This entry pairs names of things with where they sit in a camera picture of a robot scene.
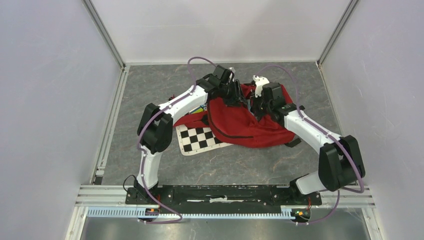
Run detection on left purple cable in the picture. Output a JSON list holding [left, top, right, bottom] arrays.
[[136, 56, 216, 225]]

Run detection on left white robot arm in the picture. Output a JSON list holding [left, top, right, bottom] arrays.
[[134, 65, 244, 204]]

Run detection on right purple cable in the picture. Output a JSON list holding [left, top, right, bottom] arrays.
[[255, 64, 365, 227]]

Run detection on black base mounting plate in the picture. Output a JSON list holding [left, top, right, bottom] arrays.
[[125, 184, 323, 215]]

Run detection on black white chess mat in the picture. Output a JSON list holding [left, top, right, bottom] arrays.
[[175, 124, 232, 156]]

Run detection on purple cable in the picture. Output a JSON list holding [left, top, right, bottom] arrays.
[[136, 56, 216, 225], [255, 64, 365, 227]]

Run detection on brown blue green block stack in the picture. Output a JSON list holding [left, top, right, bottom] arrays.
[[189, 104, 207, 114]]

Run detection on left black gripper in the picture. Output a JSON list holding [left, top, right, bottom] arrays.
[[218, 80, 248, 109]]

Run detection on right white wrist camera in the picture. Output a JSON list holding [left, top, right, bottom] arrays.
[[252, 75, 270, 98]]

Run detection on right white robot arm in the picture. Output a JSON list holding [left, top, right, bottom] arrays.
[[251, 77, 366, 204]]

